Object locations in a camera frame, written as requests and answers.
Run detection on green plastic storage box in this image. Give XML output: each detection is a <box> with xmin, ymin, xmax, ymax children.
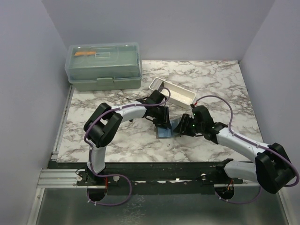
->
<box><xmin>65</xmin><ymin>42</ymin><xmax>142</xmax><ymax>91</ymax></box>

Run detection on orange item inside box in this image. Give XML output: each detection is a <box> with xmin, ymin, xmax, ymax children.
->
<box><xmin>74</xmin><ymin>51</ymin><xmax>96</xmax><ymax>57</ymax></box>

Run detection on beige card holder wallet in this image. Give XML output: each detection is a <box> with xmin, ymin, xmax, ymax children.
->
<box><xmin>156</xmin><ymin>118</ymin><xmax>180</xmax><ymax>139</ymax></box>

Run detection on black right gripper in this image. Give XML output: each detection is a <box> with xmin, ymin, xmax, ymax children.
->
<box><xmin>173</xmin><ymin>113</ymin><xmax>204</xmax><ymax>137</ymax></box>

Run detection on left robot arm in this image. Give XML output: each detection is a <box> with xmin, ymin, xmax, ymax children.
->
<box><xmin>83</xmin><ymin>88</ymin><xmax>172</xmax><ymax>185</ymax></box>

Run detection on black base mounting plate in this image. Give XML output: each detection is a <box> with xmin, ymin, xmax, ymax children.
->
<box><xmin>48</xmin><ymin>159</ymin><xmax>248</xmax><ymax>201</ymax></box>

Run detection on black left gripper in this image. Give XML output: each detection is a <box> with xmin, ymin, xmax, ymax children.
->
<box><xmin>151</xmin><ymin>106</ymin><xmax>171</xmax><ymax>129</ymax></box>

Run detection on aluminium rail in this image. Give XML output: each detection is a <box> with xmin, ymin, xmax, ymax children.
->
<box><xmin>37</xmin><ymin>169</ymin><xmax>77</xmax><ymax>188</ymax></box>

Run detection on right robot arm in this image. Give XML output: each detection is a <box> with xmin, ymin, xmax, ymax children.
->
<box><xmin>174</xmin><ymin>105</ymin><xmax>300</xmax><ymax>194</ymax></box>

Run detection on white rectangular card tray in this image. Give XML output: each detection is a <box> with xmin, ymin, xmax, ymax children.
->
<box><xmin>149</xmin><ymin>77</ymin><xmax>196</xmax><ymax>109</ymax></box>

